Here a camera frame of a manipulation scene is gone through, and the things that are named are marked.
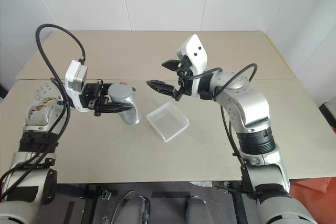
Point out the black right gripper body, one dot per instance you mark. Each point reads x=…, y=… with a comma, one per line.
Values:
x=185, y=82

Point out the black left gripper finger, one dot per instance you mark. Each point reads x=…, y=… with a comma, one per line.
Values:
x=106, y=86
x=113, y=107

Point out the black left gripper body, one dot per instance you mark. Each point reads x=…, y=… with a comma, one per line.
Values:
x=89, y=95

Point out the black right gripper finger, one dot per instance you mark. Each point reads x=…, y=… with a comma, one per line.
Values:
x=162, y=87
x=171, y=65

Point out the shiny silver jar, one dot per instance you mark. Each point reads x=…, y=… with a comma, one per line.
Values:
x=128, y=112

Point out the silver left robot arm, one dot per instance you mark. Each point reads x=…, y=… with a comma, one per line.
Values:
x=29, y=161

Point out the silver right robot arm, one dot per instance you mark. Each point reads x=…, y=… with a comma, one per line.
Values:
x=252, y=108

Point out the grey jar lid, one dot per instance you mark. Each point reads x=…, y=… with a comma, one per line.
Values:
x=119, y=91

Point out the clear plastic box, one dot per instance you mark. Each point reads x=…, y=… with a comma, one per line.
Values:
x=168, y=121

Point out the dark rounded shape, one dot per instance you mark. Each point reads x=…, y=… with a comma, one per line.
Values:
x=139, y=208
x=195, y=209

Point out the black object beside table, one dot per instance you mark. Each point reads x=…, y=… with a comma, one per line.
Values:
x=329, y=115

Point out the orange bag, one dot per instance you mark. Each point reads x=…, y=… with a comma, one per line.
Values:
x=315, y=190

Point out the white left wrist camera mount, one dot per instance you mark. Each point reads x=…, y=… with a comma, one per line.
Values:
x=74, y=77

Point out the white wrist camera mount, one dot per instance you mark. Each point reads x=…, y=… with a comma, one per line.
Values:
x=197, y=51
x=74, y=77

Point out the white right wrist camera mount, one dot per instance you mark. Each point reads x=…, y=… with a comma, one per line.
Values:
x=197, y=51

